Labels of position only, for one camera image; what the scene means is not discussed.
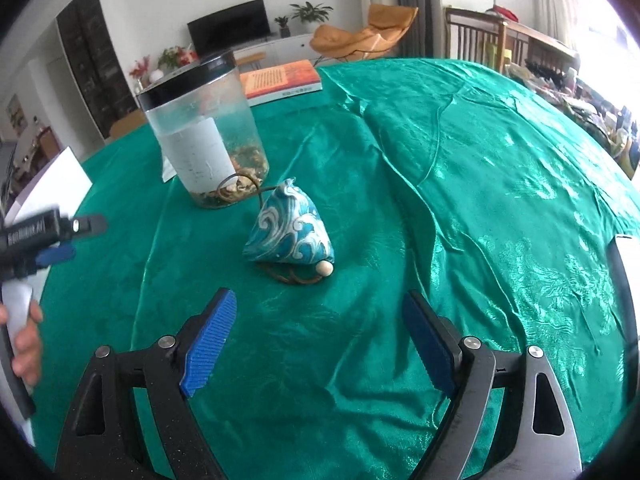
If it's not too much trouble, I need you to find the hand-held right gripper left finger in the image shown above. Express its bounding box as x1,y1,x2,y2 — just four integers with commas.
54,287,238,480

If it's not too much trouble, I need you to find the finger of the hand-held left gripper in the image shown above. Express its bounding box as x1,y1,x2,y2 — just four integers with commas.
34,244,77,267
69,213,109,239

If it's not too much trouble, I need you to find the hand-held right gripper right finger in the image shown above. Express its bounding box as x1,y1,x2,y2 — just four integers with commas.
402,289,583,480

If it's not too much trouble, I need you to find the white cardboard box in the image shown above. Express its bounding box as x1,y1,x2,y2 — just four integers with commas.
0,145,95,232

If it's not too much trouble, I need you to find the blue wave pattern pouch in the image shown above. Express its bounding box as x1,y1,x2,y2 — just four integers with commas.
217,172,336,286

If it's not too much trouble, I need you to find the person's left hand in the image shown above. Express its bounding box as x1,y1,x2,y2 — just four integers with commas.
0,302,44,389

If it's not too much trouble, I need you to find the wooden dining table with chairs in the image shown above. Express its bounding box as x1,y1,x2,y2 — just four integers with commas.
0,124,56,201

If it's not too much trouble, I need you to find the brown cardboard box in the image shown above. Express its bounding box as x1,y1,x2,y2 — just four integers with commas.
107,108,149,141

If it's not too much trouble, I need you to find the clear jar with black lid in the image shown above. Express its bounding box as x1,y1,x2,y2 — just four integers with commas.
135,49,271,210

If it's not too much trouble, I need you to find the green satin tablecloth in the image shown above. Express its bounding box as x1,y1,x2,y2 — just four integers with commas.
29,57,640,480

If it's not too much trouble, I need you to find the dark glass display cabinet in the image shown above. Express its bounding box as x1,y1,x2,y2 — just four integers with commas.
55,0,139,141

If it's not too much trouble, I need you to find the red flower bouquet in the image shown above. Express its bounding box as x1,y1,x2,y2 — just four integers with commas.
128,54,151,86

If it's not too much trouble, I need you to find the green plant in red wrap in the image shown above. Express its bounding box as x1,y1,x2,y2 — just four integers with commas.
157,45,196,71

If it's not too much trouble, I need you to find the black smartphone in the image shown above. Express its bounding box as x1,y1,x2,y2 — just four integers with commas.
607,233,640,357

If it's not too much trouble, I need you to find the orange book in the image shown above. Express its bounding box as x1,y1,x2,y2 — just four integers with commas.
238,58,325,108

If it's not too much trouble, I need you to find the black flat television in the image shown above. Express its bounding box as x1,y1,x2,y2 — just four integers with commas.
186,0,272,59

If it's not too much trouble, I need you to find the white television cabinet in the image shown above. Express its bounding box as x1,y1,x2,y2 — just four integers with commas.
142,32,321,81

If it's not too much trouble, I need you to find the pile of bottles and clutter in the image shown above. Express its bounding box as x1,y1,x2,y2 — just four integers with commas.
504,54,640,181

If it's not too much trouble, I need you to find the large green potted plant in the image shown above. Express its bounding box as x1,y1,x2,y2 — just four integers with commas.
289,1,334,34

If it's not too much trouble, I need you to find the wooden crib railing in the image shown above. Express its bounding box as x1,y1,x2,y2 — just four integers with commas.
443,5,581,76

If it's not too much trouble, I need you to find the orange lounge chair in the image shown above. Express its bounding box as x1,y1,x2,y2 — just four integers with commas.
310,3,419,66

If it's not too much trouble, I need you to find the grey curtain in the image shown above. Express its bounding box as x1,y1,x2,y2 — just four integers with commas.
392,0,449,59

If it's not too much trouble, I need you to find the white curtain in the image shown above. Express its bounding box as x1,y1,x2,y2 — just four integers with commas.
529,0,581,51

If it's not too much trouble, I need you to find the framed wall picture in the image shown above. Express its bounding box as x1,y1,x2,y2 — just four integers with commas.
5,93,29,136

